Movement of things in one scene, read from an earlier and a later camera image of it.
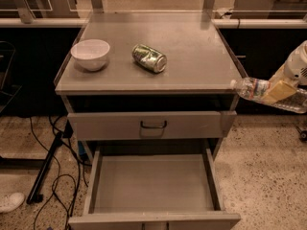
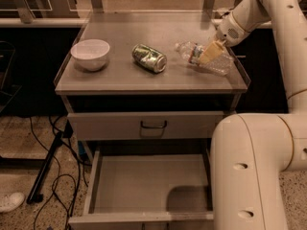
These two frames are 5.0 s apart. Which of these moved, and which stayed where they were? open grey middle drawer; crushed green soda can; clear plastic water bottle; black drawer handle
Moved: clear plastic water bottle
Stayed: open grey middle drawer; crushed green soda can; black drawer handle
